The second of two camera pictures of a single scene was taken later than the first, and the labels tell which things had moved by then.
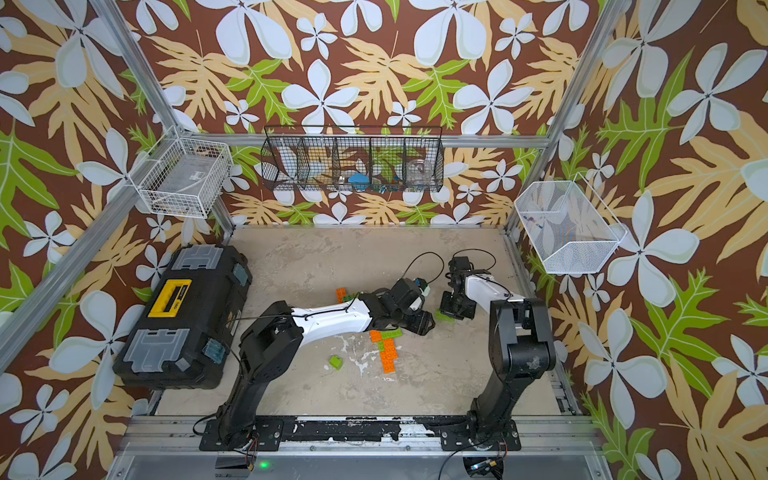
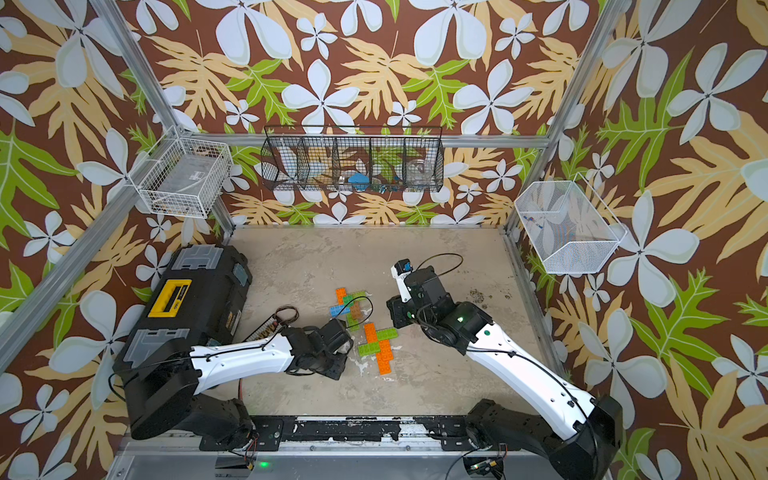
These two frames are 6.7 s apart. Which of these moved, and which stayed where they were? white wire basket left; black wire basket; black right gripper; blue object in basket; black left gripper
Moved: black left gripper; black right gripper
Stayed: black wire basket; blue object in basket; white wire basket left
